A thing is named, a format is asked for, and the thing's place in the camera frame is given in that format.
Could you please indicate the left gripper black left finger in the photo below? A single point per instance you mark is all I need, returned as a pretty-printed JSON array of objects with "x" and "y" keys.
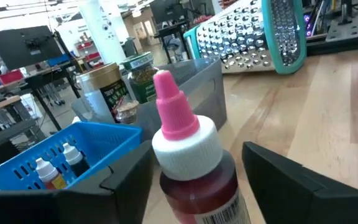
[{"x": 132, "y": 180}]

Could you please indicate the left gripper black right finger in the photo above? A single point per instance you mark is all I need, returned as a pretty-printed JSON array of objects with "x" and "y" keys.
[{"x": 275, "y": 193}]

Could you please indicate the pink-capped food colouring bottle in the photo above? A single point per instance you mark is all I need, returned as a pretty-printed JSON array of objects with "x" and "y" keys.
[{"x": 191, "y": 186}]

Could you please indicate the green spice bottle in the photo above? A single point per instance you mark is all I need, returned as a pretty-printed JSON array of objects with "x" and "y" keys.
[{"x": 141, "y": 84}]

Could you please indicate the blue plastic bin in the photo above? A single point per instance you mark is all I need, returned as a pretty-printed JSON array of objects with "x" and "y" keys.
[{"x": 104, "y": 137}]

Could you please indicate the grey translucent plastic bin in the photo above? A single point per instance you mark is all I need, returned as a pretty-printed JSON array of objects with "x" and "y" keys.
[{"x": 197, "y": 90}]

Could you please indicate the red background storage bin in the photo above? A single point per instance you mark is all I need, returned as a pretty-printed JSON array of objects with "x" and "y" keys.
[{"x": 11, "y": 77}]

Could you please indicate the teal metal box grater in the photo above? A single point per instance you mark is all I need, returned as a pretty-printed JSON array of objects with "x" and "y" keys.
[{"x": 238, "y": 37}]

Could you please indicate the black background monitor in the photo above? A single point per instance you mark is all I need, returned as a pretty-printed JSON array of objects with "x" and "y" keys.
[{"x": 23, "y": 46}]

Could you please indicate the black aluminium table frame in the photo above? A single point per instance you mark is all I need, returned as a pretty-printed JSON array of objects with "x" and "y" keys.
[{"x": 353, "y": 43}]

